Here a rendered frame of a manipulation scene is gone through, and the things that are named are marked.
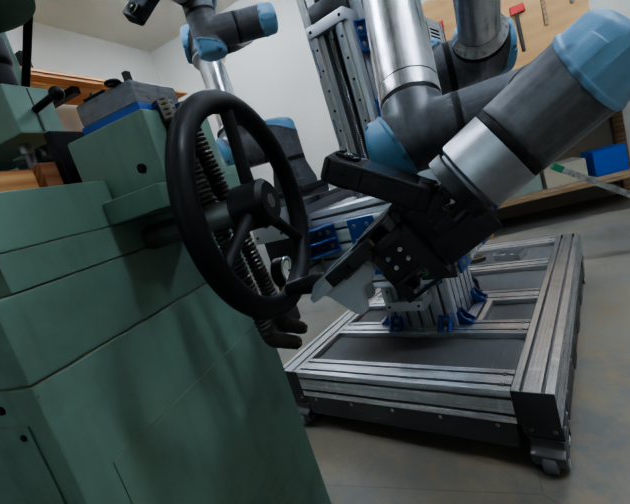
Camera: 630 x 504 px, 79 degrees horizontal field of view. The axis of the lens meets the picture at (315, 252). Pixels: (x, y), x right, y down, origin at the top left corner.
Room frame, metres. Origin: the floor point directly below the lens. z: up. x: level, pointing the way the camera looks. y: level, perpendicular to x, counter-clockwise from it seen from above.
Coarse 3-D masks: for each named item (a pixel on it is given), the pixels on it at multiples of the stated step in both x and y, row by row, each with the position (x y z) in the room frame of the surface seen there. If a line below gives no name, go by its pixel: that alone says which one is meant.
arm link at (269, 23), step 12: (240, 12) 1.05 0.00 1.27; (252, 12) 1.05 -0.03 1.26; (264, 12) 1.05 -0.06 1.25; (240, 24) 1.04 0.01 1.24; (252, 24) 1.05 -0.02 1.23; (264, 24) 1.06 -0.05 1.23; (276, 24) 1.07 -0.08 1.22; (240, 36) 1.06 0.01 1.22; (252, 36) 1.07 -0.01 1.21; (264, 36) 1.09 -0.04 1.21; (240, 48) 1.43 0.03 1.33
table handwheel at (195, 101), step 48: (192, 96) 0.44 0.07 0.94; (192, 144) 0.39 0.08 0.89; (240, 144) 0.50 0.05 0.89; (192, 192) 0.37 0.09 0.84; (240, 192) 0.48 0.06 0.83; (288, 192) 0.60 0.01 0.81; (144, 240) 0.54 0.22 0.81; (192, 240) 0.36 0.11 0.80; (240, 240) 0.43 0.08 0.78; (240, 288) 0.39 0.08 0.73
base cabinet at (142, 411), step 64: (192, 320) 0.58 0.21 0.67; (64, 384) 0.38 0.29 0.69; (128, 384) 0.45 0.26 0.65; (192, 384) 0.53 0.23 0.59; (256, 384) 0.66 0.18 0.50; (0, 448) 0.39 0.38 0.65; (64, 448) 0.36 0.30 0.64; (128, 448) 0.41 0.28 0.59; (192, 448) 0.49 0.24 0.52; (256, 448) 0.60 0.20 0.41
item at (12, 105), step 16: (0, 96) 0.58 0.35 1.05; (16, 96) 0.59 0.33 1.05; (32, 96) 0.61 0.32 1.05; (0, 112) 0.58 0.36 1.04; (16, 112) 0.58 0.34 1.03; (32, 112) 0.60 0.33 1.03; (48, 112) 0.62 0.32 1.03; (0, 128) 0.59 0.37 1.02; (16, 128) 0.57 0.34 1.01; (32, 128) 0.59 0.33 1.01; (48, 128) 0.61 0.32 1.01; (0, 144) 0.59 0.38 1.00; (16, 144) 0.61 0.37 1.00; (32, 144) 0.63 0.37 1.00; (0, 160) 0.66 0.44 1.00
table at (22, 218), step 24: (0, 192) 0.40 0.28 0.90; (24, 192) 0.43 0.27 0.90; (48, 192) 0.45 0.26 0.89; (72, 192) 0.48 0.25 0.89; (96, 192) 0.51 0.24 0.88; (144, 192) 0.48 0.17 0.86; (0, 216) 0.40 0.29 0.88; (24, 216) 0.42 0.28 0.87; (48, 216) 0.44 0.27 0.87; (72, 216) 0.46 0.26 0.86; (96, 216) 0.49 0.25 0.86; (120, 216) 0.50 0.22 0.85; (144, 216) 0.53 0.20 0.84; (0, 240) 0.39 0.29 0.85; (24, 240) 0.41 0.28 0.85; (48, 240) 0.43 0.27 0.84
